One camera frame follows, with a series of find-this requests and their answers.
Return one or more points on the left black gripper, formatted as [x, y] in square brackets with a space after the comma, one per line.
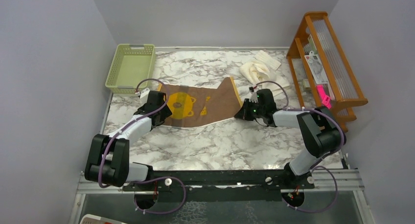
[165, 112]

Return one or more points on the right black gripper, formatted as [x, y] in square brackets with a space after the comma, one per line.
[243, 114]

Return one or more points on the brown yellow bear towel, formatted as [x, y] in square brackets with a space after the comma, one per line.
[197, 106]

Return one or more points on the cream white towel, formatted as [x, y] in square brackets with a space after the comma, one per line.
[263, 67]

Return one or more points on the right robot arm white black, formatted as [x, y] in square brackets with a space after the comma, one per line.
[321, 134]

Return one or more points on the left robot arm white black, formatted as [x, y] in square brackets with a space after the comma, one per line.
[108, 161]

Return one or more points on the green plastic basket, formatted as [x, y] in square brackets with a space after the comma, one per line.
[130, 65]

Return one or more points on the pink plastic item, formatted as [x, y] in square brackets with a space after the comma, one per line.
[324, 97]

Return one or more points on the white packaged item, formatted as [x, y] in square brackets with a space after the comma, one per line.
[317, 69]

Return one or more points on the orange wooden rack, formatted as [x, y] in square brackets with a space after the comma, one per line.
[315, 33]

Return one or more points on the red white box corner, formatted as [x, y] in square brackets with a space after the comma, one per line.
[93, 219]

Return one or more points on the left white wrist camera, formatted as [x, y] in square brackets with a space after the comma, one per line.
[143, 94]

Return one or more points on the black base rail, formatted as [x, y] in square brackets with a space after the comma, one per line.
[217, 186]

